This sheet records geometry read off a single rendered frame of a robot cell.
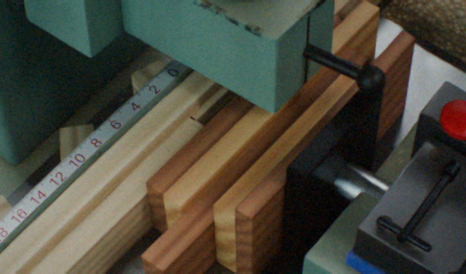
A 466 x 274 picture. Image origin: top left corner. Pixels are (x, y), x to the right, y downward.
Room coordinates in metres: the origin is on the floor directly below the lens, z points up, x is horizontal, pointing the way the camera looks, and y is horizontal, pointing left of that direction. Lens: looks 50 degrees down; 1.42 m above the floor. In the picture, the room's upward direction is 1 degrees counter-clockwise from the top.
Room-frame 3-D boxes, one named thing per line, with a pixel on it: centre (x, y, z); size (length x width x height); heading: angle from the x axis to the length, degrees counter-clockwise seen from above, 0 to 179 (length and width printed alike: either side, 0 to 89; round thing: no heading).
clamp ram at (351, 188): (0.34, -0.08, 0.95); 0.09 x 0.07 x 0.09; 141
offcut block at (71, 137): (0.48, 0.13, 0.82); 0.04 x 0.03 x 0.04; 8
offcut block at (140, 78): (0.55, 0.07, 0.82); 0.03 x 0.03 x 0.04; 34
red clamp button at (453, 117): (0.34, -0.14, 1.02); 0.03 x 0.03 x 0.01
